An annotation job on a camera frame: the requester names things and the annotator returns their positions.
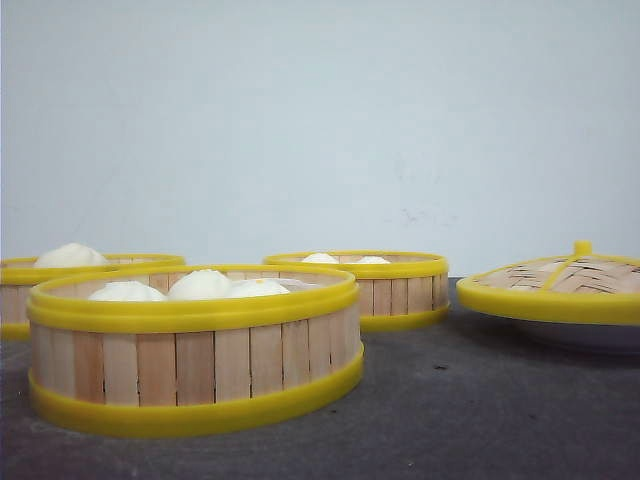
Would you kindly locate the white bun back right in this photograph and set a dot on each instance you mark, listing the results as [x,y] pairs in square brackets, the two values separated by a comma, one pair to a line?
[372,260]

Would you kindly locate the woven bamboo steamer lid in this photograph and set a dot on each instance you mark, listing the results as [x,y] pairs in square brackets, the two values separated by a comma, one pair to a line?
[582,287]

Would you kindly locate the large white bun left basket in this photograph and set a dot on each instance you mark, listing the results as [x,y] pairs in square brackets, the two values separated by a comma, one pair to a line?
[70,255]

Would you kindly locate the white bun back left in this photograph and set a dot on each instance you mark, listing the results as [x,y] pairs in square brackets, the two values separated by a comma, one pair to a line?
[320,258]

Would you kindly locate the white bun orange dot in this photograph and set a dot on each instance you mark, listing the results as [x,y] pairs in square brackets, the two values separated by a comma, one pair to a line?
[255,288]

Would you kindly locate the white bun front middle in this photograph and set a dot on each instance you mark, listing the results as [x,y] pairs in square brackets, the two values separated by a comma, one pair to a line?
[204,284]

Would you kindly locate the white bun front left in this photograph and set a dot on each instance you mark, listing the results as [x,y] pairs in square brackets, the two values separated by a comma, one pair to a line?
[127,291]

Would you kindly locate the white plate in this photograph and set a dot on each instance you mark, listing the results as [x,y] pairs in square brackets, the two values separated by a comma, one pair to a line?
[601,339]

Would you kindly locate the bamboo steamer basket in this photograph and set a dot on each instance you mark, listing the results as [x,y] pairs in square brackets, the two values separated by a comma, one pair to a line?
[188,368]
[20,275]

